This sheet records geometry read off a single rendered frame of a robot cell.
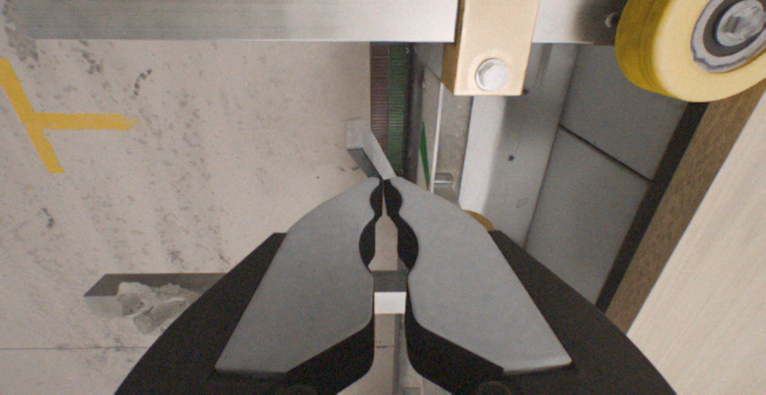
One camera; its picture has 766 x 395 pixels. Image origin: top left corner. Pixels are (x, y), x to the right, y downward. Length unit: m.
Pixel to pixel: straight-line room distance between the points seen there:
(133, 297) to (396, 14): 0.33
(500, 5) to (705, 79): 0.12
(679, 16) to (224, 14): 0.26
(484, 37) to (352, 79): 0.88
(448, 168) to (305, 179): 0.88
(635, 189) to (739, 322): 0.14
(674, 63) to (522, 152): 0.34
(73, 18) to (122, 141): 1.17
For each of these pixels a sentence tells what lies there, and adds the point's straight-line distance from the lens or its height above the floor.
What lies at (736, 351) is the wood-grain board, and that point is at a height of 0.90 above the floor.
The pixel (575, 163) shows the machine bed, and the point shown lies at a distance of 0.52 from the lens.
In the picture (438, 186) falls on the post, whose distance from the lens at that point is 0.41.
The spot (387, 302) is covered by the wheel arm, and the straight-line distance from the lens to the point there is 0.33.
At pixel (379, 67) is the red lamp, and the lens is 0.38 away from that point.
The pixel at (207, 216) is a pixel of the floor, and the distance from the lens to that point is 1.47.
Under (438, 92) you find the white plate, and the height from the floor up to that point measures 0.80.
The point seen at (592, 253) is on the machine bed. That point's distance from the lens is 0.50.
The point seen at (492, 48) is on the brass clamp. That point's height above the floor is 0.85.
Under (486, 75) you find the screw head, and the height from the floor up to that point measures 0.86.
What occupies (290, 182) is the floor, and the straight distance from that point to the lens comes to 1.27.
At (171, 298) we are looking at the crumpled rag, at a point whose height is 0.87.
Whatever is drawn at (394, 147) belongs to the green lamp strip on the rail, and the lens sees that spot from 0.41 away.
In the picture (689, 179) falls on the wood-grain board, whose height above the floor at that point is 0.89.
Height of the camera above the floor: 1.08
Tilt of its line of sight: 62 degrees down
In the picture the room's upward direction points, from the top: 177 degrees clockwise
